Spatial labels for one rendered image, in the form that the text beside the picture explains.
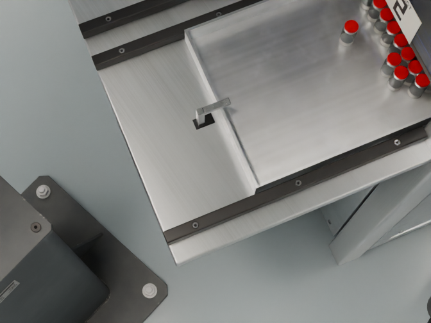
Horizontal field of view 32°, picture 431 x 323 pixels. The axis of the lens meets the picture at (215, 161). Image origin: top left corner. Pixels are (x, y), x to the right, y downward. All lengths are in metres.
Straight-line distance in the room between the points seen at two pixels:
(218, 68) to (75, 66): 1.04
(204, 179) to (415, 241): 1.04
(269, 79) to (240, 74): 0.04
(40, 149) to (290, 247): 0.71
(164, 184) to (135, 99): 0.14
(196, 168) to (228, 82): 0.14
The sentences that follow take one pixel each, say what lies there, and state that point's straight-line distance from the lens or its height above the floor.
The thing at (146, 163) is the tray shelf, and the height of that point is 0.88.
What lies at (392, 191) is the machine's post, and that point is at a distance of 1.35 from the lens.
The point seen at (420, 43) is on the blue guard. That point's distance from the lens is 1.03.
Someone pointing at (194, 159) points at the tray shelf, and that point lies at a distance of 1.08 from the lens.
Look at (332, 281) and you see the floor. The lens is 1.96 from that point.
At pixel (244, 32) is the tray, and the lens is 1.16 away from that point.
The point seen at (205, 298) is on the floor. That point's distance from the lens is 1.93.
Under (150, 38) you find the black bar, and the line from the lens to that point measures 1.13.
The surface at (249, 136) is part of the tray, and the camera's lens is 1.09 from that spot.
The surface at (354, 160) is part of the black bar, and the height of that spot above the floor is 0.90.
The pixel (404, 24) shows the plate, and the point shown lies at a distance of 1.05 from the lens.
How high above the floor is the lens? 1.91
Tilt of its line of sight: 73 degrees down
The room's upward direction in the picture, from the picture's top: 2 degrees clockwise
